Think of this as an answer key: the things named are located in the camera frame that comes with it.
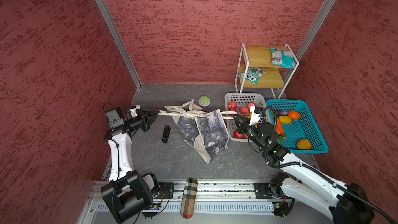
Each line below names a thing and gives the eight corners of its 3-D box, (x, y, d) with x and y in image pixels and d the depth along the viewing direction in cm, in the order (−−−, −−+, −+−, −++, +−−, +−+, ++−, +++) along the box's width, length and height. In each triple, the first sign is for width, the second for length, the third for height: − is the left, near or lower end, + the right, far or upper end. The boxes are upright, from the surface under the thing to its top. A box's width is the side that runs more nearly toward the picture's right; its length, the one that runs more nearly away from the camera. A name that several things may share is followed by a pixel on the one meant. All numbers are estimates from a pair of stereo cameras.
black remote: (162, 142, 92) (161, 141, 90) (165, 126, 99) (164, 125, 97) (168, 142, 92) (168, 141, 90) (171, 126, 99) (170, 125, 97)
